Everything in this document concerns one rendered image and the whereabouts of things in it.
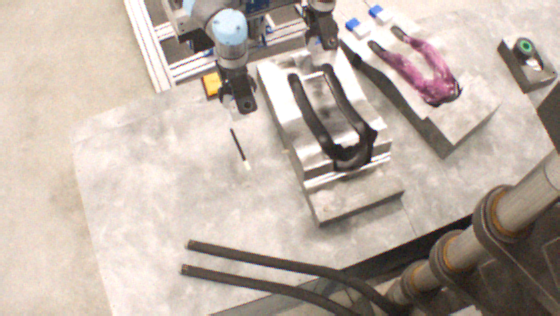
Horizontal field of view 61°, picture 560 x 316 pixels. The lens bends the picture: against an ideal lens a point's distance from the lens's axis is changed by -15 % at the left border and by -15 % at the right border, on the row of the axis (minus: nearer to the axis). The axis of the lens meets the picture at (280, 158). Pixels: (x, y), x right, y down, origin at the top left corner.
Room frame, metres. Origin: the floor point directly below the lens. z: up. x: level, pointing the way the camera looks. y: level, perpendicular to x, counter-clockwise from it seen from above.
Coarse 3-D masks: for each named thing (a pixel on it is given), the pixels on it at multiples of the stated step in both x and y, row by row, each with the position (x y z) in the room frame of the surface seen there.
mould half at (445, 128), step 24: (408, 24) 1.12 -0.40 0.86; (360, 48) 1.00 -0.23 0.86; (384, 48) 1.01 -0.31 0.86; (408, 48) 1.00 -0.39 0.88; (384, 72) 0.89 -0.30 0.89; (432, 72) 0.92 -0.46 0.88; (456, 72) 0.94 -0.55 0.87; (408, 96) 0.82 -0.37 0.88; (480, 96) 0.83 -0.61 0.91; (408, 120) 0.78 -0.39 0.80; (432, 120) 0.73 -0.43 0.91; (456, 120) 0.74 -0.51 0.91; (480, 120) 0.75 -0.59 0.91; (432, 144) 0.70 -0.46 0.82; (456, 144) 0.67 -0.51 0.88
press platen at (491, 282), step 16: (448, 240) 0.27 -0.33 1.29; (432, 256) 0.24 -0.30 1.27; (448, 272) 0.20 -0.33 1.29; (464, 272) 0.20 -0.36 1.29; (480, 272) 0.20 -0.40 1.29; (496, 272) 0.20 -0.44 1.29; (464, 288) 0.17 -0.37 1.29; (480, 288) 0.17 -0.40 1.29; (496, 288) 0.17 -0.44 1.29; (512, 288) 0.17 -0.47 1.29; (480, 304) 0.14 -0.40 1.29; (496, 304) 0.14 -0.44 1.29; (512, 304) 0.14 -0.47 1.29; (528, 304) 0.13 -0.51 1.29
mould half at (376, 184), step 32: (320, 64) 0.90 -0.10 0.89; (288, 96) 0.79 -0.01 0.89; (320, 96) 0.80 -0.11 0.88; (352, 96) 0.81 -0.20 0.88; (288, 128) 0.68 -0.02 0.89; (352, 128) 0.68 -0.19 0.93; (384, 128) 0.68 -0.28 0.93; (320, 160) 0.58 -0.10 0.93; (384, 160) 0.62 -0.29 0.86; (320, 192) 0.52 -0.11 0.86; (352, 192) 0.52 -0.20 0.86; (384, 192) 0.52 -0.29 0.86; (320, 224) 0.43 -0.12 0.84
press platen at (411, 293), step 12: (420, 264) 0.28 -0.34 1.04; (408, 276) 0.25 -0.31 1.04; (408, 288) 0.22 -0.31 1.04; (444, 288) 0.22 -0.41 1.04; (408, 300) 0.20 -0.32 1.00; (420, 300) 0.19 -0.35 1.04; (432, 300) 0.19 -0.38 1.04; (444, 300) 0.19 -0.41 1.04; (456, 300) 0.19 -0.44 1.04; (432, 312) 0.16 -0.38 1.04; (444, 312) 0.16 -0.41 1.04
